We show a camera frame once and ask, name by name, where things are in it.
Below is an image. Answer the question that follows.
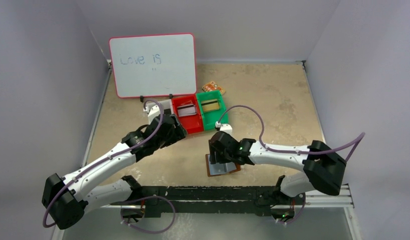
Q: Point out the orange spiral notebook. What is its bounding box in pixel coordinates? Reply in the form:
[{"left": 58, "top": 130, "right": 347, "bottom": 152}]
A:
[{"left": 202, "top": 81, "right": 226, "bottom": 95}]

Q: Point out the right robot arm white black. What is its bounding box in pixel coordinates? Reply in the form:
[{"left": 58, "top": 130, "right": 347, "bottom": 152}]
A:
[{"left": 208, "top": 131, "right": 346, "bottom": 197}]

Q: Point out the red plastic bin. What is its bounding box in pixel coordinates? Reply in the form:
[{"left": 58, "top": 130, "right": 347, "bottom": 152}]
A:
[{"left": 171, "top": 94, "right": 204, "bottom": 134}]

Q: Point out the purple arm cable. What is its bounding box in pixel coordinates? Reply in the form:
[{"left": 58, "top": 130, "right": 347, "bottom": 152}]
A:
[
  {"left": 215, "top": 104, "right": 365, "bottom": 163},
  {"left": 42, "top": 99, "right": 165, "bottom": 229}
]

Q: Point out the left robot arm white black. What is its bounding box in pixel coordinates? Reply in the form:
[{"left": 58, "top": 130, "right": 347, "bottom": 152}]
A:
[{"left": 42, "top": 114, "right": 187, "bottom": 230}]

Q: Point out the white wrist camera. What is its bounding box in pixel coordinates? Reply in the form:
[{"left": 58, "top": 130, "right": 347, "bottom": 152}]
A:
[
  {"left": 215, "top": 121, "right": 233, "bottom": 135},
  {"left": 143, "top": 104, "right": 161, "bottom": 122}
]

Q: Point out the gold card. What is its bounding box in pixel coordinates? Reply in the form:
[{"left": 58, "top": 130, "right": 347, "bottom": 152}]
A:
[{"left": 200, "top": 99, "right": 220, "bottom": 113}]

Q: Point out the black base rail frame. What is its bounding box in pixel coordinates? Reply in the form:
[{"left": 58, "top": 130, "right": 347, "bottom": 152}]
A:
[{"left": 110, "top": 176, "right": 353, "bottom": 221}]

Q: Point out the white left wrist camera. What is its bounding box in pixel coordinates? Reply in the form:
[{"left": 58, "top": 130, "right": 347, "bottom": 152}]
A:
[{"left": 143, "top": 104, "right": 161, "bottom": 122}]

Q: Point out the green plastic bin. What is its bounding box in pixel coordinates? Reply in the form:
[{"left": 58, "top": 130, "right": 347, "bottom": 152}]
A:
[{"left": 196, "top": 90, "right": 228, "bottom": 131}]

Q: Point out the white board pink frame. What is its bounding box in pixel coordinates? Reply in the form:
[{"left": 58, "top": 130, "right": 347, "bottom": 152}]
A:
[{"left": 108, "top": 33, "right": 197, "bottom": 99}]

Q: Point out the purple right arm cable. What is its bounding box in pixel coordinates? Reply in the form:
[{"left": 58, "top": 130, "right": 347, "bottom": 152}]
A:
[{"left": 215, "top": 104, "right": 365, "bottom": 163}]

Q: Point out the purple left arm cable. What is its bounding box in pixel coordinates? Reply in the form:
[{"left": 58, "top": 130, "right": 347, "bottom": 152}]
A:
[{"left": 42, "top": 99, "right": 165, "bottom": 229}]

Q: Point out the white plastic bin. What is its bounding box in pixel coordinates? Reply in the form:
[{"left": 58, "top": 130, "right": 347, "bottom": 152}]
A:
[{"left": 158, "top": 99, "right": 174, "bottom": 115}]

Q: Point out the brown leather card holder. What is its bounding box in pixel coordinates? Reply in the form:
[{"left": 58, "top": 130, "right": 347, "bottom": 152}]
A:
[{"left": 205, "top": 154, "right": 241, "bottom": 177}]

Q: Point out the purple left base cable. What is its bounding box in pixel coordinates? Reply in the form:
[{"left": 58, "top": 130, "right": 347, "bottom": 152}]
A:
[{"left": 120, "top": 195, "right": 176, "bottom": 235}]

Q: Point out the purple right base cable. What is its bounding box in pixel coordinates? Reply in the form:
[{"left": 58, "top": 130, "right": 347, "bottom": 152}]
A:
[{"left": 275, "top": 194, "right": 307, "bottom": 226}]

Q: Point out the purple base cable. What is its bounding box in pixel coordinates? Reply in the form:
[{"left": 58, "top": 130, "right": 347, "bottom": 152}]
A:
[
  {"left": 275, "top": 194, "right": 307, "bottom": 226},
  {"left": 120, "top": 195, "right": 176, "bottom": 235}
]

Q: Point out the silver card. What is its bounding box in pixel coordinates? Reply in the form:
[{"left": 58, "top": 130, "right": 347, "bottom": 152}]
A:
[{"left": 177, "top": 103, "right": 197, "bottom": 117}]

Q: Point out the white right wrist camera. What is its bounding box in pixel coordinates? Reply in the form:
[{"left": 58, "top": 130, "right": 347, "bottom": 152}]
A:
[{"left": 215, "top": 121, "right": 233, "bottom": 135}]

